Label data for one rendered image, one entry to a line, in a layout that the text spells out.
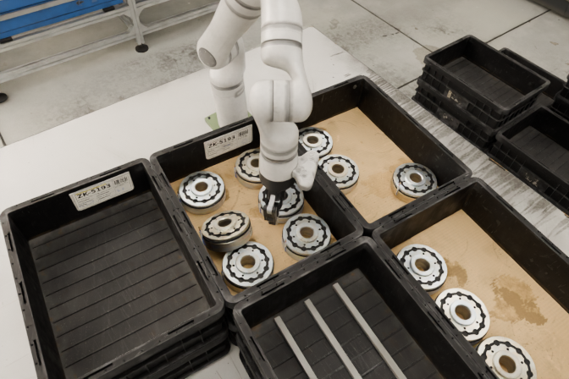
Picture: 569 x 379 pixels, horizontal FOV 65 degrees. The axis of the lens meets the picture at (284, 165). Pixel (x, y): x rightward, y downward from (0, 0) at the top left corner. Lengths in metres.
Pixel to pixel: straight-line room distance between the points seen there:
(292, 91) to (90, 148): 0.82
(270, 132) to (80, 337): 0.51
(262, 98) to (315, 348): 0.46
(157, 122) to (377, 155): 0.67
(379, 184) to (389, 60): 1.90
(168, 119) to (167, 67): 1.41
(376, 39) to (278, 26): 2.38
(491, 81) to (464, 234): 1.15
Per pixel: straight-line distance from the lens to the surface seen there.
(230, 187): 1.07
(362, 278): 0.96
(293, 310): 0.91
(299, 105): 0.73
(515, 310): 1.03
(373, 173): 1.12
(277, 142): 0.78
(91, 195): 1.04
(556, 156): 2.08
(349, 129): 1.21
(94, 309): 0.97
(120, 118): 1.48
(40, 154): 1.45
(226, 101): 1.26
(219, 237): 0.92
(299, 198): 1.01
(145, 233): 1.03
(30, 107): 2.78
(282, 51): 0.74
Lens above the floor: 1.67
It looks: 49 degrees down
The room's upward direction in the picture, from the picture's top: 3 degrees clockwise
